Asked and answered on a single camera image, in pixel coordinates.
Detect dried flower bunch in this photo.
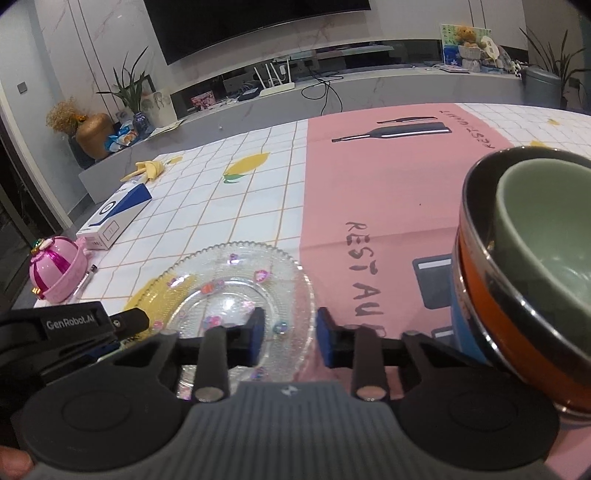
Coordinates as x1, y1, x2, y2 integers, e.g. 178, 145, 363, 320
45, 97, 86, 137

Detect green ceramic bowl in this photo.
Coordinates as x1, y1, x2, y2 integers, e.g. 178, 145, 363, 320
494, 159, 591, 334

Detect clear glass plate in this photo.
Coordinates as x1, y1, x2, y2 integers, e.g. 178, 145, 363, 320
124, 240, 315, 400

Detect black pen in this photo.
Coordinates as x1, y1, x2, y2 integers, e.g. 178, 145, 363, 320
73, 264, 99, 302

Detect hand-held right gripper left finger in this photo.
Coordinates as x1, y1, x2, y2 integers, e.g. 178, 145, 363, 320
117, 307, 267, 403

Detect black cable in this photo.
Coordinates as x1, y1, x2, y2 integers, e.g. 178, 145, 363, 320
302, 68, 345, 117

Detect orange steel bowl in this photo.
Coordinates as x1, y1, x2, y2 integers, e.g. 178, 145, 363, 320
454, 146, 591, 415

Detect blue and white box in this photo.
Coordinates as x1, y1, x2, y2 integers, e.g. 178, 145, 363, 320
75, 180, 153, 250

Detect dark glass cabinet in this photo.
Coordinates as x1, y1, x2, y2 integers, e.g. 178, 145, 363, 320
0, 134, 62, 308

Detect colourful picture board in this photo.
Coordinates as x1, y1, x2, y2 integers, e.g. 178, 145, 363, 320
440, 23, 493, 66

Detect blue steel bowl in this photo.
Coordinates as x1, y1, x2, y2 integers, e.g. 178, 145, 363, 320
450, 242, 500, 371

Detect white printed pot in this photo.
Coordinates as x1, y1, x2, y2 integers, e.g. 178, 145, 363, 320
141, 91, 175, 128

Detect tall green plant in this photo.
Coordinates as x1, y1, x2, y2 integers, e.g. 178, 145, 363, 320
519, 17, 588, 110

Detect brown teddy bear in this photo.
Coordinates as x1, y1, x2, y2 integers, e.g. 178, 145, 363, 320
455, 26, 481, 49

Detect pink and checked tablecloth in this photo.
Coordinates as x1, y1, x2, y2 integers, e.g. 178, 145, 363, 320
9, 102, 591, 480

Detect white router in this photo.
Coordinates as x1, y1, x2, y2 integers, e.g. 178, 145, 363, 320
253, 55, 297, 97

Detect yellow banana peel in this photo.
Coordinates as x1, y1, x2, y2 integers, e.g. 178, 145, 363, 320
120, 160, 166, 184

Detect grey tv console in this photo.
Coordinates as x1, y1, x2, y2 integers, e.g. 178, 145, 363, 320
78, 39, 591, 205

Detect gold vase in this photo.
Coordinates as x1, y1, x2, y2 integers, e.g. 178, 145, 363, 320
75, 113, 116, 160

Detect white paper sheet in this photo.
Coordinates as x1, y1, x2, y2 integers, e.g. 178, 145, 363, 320
151, 117, 186, 136

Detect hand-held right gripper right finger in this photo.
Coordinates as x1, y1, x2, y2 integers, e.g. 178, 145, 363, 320
316, 307, 466, 402

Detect grey round planter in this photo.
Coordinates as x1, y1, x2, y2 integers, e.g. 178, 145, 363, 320
521, 66, 562, 110

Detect black television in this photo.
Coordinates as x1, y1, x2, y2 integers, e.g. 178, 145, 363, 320
143, 0, 373, 66

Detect pink box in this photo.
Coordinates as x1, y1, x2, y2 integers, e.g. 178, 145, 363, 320
189, 91, 218, 111

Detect white round hand fan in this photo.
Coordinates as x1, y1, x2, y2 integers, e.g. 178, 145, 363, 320
480, 36, 502, 63

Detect blue snack packet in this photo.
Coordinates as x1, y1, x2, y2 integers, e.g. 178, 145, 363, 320
106, 124, 140, 151

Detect green leafy plant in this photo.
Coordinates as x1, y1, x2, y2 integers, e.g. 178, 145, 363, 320
96, 46, 151, 114

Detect pink hat-shaped toy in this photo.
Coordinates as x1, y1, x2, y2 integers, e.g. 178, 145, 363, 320
28, 235, 89, 304

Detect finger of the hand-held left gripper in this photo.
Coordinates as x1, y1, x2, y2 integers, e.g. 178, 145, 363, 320
89, 340, 123, 368
110, 308, 153, 343

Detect person's right hand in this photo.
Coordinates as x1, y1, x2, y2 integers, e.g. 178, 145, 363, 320
0, 445, 34, 480

